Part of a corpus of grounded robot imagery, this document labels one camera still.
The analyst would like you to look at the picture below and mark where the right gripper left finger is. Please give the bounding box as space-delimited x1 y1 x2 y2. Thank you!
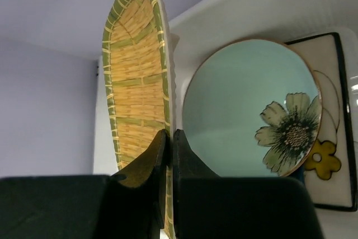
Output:
107 129 167 238

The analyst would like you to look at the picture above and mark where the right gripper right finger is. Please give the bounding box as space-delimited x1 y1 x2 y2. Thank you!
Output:
172 129 219 238

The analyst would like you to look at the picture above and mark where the teal round flower plate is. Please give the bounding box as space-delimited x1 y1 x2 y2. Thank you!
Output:
182 39 322 177

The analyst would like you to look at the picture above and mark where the yellow green woven plate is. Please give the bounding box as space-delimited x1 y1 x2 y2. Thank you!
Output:
101 0 177 239

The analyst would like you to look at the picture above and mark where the square floral plate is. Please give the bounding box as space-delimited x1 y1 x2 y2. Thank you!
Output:
287 31 357 212

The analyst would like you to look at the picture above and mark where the dark blue plate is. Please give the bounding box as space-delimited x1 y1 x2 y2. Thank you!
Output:
290 165 305 185

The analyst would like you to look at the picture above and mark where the white plastic bin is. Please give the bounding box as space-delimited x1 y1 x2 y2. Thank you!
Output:
93 0 357 238

